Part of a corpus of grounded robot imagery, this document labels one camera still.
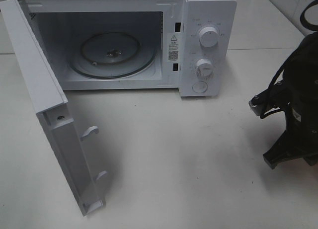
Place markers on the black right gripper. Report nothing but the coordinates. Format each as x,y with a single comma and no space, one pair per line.
300,136

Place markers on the round white door-release button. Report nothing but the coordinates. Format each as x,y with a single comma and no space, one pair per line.
200,87

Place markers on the white microwave door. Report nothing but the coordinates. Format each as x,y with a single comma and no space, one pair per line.
51,105

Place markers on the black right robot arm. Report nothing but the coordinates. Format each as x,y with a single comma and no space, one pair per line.
300,71

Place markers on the lower white timer knob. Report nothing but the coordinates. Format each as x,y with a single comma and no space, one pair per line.
204,68

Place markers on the upper white power knob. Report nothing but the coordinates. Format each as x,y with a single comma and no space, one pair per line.
208,36

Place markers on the white microwave oven body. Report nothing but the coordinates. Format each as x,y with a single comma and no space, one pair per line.
65,24

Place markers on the white warning label sticker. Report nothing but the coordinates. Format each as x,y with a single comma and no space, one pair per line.
173,46

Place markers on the glass microwave turntable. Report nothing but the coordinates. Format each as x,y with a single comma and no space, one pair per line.
112,55

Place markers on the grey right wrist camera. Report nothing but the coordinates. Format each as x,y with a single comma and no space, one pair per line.
257,104

